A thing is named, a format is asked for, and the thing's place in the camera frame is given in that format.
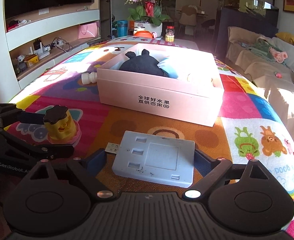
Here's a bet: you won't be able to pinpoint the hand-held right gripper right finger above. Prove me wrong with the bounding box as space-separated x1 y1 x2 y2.
183 149 269 200

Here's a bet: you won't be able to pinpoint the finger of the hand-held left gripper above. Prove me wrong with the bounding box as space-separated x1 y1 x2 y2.
0 103 46 131
0 127 75 160

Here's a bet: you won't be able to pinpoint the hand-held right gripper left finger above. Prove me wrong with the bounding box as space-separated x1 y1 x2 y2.
29 150 114 200

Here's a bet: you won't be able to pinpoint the yellow toy with black cap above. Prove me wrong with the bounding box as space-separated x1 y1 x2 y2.
43 105 82 145

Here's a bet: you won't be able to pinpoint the light blue plastic device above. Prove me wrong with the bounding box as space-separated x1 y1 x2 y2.
105 130 195 188

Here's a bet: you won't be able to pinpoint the white cardboard box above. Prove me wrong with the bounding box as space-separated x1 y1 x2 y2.
96 42 223 127

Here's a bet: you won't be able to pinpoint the blue tissue pack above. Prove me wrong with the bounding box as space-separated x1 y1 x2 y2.
157 57 178 79

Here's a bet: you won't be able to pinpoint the black plush cat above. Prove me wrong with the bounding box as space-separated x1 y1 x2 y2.
119 49 171 77

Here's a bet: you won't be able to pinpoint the colourful cartoon play mat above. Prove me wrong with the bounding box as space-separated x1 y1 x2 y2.
0 35 294 240

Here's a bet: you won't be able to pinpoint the yellow shelf toy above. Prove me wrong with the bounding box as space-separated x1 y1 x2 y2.
22 54 40 67

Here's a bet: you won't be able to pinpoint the white router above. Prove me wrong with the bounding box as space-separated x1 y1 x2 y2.
28 38 51 58

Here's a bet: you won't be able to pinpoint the white plastic bottle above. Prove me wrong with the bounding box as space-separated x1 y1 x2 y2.
81 72 98 85

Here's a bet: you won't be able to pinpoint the white wooden television cabinet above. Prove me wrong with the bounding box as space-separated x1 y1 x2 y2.
0 0 112 90

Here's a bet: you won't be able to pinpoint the pink gift bag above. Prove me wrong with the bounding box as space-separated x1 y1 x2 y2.
78 22 99 40

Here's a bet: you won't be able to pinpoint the beige sofa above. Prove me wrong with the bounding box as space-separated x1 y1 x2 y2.
227 26 294 160

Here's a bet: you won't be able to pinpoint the green clothes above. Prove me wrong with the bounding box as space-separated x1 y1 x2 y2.
249 39 277 62

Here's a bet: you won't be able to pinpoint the blue thermos bottle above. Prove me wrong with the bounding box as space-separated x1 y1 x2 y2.
117 20 128 37

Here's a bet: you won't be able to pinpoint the clear jar with red lid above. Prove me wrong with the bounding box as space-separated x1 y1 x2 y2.
165 25 175 42

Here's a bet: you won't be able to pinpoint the small pink garment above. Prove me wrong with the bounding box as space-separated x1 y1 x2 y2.
269 47 289 64

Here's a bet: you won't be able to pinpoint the dark cabinet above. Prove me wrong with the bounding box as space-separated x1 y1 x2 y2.
215 7 279 60

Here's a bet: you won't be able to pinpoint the dark dining chair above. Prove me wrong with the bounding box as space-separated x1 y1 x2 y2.
202 19 216 34

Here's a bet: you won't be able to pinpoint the orange lidded container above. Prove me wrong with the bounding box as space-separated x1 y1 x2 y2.
133 30 157 39

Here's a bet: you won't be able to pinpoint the beige dining chair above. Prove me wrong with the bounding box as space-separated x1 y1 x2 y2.
179 5 198 37

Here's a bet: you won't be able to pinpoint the dining table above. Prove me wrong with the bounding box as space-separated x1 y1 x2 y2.
175 9 208 17

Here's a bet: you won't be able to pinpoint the potted pink orchid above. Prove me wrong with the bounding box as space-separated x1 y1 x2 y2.
124 0 171 34

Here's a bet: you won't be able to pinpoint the cable bundle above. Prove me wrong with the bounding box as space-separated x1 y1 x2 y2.
51 37 72 53

